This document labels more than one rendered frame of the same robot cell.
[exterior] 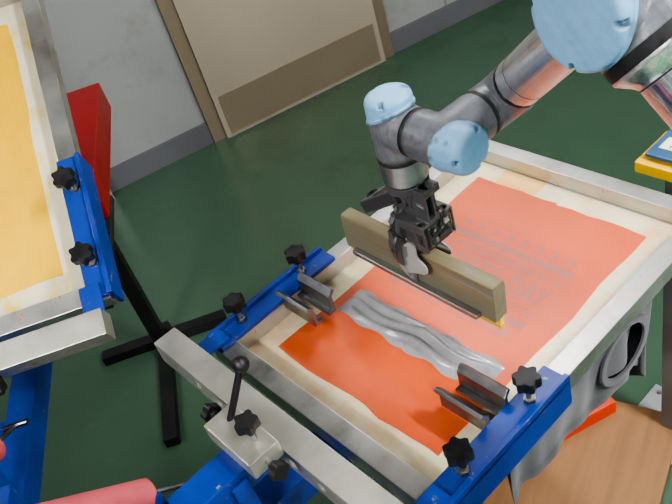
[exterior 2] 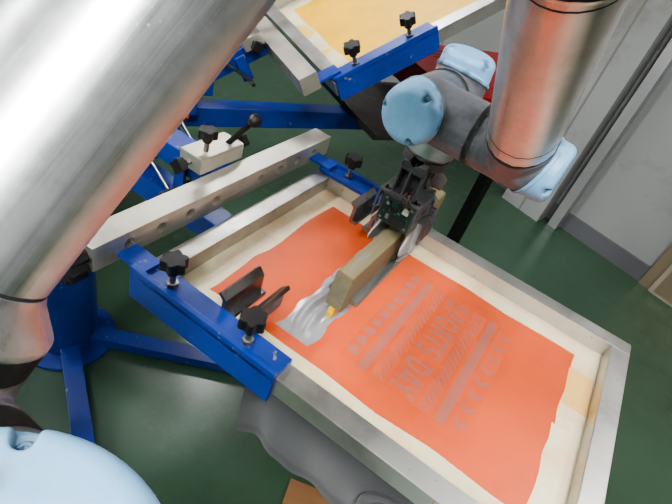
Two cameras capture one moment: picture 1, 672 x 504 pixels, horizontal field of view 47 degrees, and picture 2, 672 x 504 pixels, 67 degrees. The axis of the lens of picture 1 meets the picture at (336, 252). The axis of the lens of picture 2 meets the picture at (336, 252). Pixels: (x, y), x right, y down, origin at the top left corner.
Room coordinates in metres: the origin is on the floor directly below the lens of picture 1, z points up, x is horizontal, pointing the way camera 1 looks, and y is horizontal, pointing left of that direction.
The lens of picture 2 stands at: (0.51, -0.66, 1.61)
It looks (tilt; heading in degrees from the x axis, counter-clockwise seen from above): 38 degrees down; 52
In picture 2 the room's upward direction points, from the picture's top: 20 degrees clockwise
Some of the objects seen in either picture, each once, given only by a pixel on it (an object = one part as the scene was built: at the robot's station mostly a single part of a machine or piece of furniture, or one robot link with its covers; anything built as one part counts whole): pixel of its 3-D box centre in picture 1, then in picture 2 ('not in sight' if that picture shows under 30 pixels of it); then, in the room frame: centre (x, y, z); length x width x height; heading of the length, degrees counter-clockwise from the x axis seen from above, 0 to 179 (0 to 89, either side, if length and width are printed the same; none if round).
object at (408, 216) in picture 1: (417, 208); (412, 187); (1.00, -0.15, 1.23); 0.09 x 0.08 x 0.12; 31
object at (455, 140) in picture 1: (451, 136); (436, 112); (0.93, -0.21, 1.39); 0.11 x 0.11 x 0.08; 30
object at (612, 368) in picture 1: (568, 379); (351, 460); (0.94, -0.35, 0.77); 0.46 x 0.09 x 0.36; 121
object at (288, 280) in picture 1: (276, 305); (372, 202); (1.18, 0.15, 0.98); 0.30 x 0.05 x 0.07; 121
